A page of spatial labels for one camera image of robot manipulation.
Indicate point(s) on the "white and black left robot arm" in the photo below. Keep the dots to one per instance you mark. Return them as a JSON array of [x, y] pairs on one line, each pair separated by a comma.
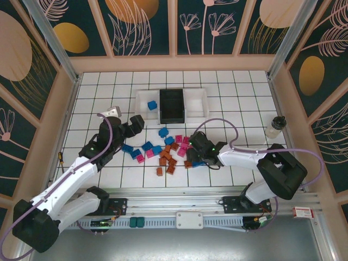
[[54, 187]]

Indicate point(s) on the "clear bottle with black cap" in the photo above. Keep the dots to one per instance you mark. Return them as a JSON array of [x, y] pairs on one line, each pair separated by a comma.
[[274, 129]]

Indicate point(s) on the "pink lego brick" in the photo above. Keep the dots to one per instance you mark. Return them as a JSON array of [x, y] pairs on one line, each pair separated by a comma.
[[186, 140], [184, 146], [180, 152], [140, 158], [149, 154], [179, 138]]

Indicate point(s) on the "small controller board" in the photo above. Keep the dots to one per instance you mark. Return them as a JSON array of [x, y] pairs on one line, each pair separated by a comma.
[[100, 223], [257, 220]]

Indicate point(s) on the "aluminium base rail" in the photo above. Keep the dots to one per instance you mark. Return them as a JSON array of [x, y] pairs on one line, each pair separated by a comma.
[[174, 202]]

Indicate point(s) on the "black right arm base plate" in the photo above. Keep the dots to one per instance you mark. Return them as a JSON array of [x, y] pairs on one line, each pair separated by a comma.
[[231, 205]]

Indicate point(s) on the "green rubber block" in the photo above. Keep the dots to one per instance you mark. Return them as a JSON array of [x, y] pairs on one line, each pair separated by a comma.
[[140, 222], [133, 222]]

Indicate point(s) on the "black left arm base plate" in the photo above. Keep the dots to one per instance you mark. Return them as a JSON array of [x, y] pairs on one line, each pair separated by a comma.
[[119, 206]]

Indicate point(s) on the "aluminium side rail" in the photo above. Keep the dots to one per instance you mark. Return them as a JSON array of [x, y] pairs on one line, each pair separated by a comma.
[[288, 130], [66, 127]]

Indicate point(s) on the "white plastic bin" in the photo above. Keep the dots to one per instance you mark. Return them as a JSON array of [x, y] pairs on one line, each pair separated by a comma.
[[195, 103], [141, 114]]

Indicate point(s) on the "black plastic bin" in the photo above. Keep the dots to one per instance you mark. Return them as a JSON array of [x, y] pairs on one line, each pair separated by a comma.
[[172, 119]]

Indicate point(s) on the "white mounting plate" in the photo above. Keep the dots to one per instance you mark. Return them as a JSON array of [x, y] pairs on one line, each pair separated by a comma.
[[189, 220]]

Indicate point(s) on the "red and white small box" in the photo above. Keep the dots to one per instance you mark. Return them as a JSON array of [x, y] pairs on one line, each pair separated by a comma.
[[303, 212]]

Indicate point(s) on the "aluminium corner post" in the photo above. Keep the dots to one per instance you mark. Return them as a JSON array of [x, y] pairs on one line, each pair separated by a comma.
[[291, 35], [54, 40]]

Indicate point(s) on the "black and yellow screwdriver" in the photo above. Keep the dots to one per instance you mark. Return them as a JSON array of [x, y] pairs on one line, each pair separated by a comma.
[[60, 157]]

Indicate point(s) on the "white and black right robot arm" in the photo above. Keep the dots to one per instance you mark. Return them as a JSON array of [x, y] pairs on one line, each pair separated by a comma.
[[239, 157]]

